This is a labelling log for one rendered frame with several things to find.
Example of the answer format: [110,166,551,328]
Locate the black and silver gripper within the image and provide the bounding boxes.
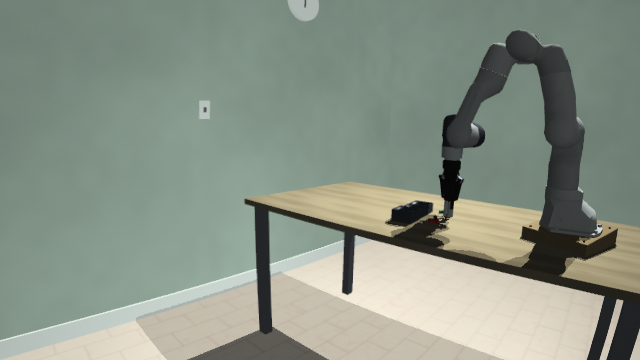
[439,160,464,217]

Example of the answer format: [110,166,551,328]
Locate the dark grey rack of three bins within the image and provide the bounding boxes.
[391,200,433,224]

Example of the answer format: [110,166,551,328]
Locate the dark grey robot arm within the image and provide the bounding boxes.
[442,29,603,237]

